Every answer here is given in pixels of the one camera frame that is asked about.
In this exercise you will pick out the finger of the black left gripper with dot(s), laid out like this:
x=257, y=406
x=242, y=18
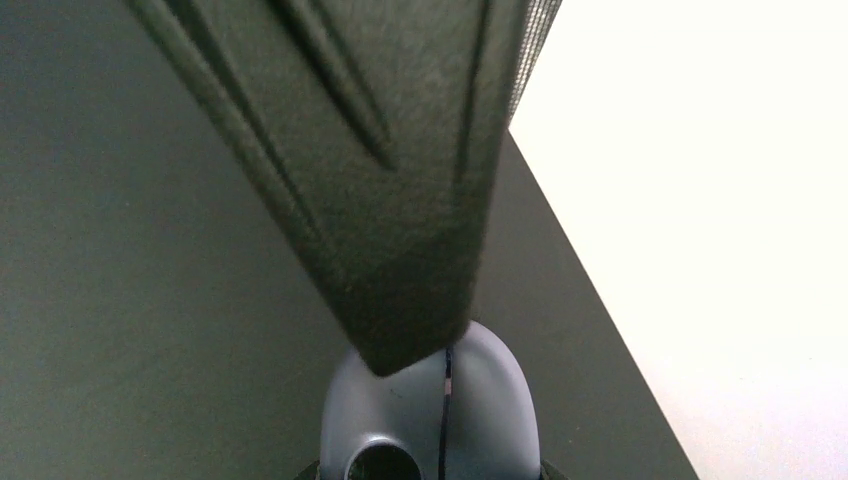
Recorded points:
x=371, y=131

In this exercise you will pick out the lilac earbud charging case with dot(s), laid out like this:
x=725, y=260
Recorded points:
x=462, y=413

